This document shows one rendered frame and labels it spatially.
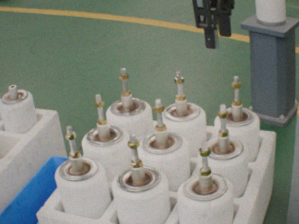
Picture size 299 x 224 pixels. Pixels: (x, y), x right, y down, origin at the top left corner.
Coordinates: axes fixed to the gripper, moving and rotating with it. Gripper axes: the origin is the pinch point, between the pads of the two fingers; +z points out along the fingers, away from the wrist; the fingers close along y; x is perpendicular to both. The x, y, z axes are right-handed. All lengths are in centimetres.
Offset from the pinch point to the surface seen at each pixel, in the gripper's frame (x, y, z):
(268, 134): 3.9, -18.2, 29.0
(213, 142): -2.7, -1.1, 21.5
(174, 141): -9.9, 0.3, 21.6
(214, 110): -24, -56, 47
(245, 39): -33, -117, 47
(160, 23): -77, -126, 47
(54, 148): -49, -9, 37
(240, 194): 4.1, 2.1, 30.2
